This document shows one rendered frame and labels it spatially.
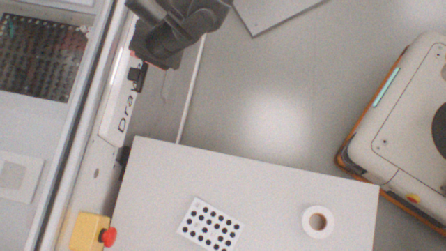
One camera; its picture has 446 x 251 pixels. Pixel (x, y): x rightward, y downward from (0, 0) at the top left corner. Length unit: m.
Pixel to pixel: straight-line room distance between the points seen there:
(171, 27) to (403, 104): 1.09
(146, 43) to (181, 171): 0.33
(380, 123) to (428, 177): 0.24
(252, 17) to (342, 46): 0.43
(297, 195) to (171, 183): 0.29
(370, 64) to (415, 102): 0.39
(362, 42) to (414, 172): 0.69
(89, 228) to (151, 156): 0.24
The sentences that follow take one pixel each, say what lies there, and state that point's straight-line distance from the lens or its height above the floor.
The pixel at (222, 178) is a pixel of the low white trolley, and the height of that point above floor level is 0.76.
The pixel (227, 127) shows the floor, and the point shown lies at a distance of 1.74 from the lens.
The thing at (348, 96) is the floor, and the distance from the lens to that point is 1.84.
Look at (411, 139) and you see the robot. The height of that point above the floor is 0.28.
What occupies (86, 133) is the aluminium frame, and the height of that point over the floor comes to 0.98.
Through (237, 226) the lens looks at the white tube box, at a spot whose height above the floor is 0.76.
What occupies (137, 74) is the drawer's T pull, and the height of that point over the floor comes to 0.91.
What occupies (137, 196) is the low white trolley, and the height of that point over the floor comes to 0.76.
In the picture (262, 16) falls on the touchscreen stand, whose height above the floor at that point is 0.03.
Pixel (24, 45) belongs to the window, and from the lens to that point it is 0.60.
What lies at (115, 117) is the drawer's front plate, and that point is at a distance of 0.84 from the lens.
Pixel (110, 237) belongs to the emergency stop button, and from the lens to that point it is 0.83.
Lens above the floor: 1.68
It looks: 75 degrees down
